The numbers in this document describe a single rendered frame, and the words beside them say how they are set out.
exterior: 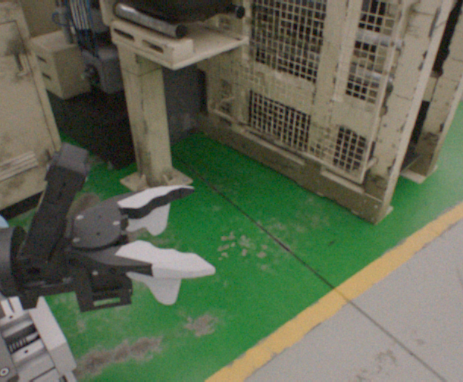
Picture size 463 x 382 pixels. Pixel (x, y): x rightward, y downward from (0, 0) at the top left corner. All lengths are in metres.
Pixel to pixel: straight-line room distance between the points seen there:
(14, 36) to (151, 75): 0.53
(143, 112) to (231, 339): 1.03
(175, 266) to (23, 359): 0.53
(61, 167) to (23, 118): 1.67
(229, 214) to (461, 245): 1.04
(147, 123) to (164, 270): 1.64
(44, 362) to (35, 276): 0.43
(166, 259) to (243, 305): 1.32
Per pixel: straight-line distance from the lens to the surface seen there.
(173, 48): 1.49
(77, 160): 0.41
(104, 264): 0.41
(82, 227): 0.46
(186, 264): 0.40
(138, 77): 1.92
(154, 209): 0.51
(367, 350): 1.68
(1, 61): 1.97
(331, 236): 2.02
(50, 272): 0.48
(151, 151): 2.10
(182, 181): 2.27
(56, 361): 0.91
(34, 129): 2.11
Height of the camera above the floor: 1.37
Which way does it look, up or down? 39 degrees down
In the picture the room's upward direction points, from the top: straight up
